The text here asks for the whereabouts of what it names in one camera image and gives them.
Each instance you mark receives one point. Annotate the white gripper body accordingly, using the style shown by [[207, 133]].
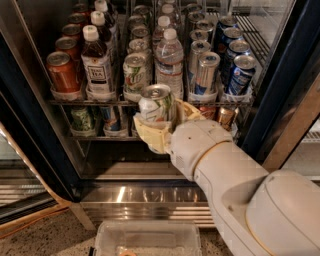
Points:
[[196, 141]]

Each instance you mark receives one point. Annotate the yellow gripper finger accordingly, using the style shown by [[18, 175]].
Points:
[[157, 135], [187, 112]]

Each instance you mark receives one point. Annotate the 7up can top shelf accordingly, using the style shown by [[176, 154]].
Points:
[[157, 103]]

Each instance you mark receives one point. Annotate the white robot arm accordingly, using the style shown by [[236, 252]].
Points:
[[257, 213]]

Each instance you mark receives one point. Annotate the red coca-cola can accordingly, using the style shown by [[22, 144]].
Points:
[[208, 112]]

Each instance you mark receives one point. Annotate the front silver energy drink can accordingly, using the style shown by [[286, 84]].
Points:
[[208, 64]]

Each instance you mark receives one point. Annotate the silver energy drink can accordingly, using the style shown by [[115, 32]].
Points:
[[208, 64], [196, 50]]

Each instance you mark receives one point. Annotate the gold brown can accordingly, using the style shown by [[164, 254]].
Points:
[[226, 117]]

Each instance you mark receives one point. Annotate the blue can lower shelf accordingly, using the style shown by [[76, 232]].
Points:
[[111, 118]]

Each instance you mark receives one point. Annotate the front blue pepsi can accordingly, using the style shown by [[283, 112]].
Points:
[[242, 71]]

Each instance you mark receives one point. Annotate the blue pepsi can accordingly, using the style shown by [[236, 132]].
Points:
[[235, 48], [242, 71], [229, 34]]

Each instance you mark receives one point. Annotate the green can lower shelf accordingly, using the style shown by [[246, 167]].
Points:
[[82, 119]]

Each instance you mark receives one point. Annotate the glass fridge door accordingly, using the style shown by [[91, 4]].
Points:
[[286, 105]]

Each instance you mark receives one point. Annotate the front orange soda can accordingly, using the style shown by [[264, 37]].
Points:
[[62, 72]]

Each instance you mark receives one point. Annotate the orange soda can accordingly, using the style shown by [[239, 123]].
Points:
[[70, 46], [72, 30], [62, 72]]

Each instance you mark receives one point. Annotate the front clear water bottle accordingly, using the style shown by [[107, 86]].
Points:
[[169, 58]]

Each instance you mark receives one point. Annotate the front tea bottle white cap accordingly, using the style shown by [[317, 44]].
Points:
[[96, 61]]

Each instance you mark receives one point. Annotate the clear plastic bin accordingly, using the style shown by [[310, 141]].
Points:
[[147, 238]]

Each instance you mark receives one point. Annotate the lower wire shelf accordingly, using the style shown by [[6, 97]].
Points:
[[106, 138]]

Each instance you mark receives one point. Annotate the wire shelf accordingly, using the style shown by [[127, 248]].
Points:
[[106, 138], [132, 104]]

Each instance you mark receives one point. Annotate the top wire shelf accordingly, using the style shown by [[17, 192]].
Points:
[[132, 104]]

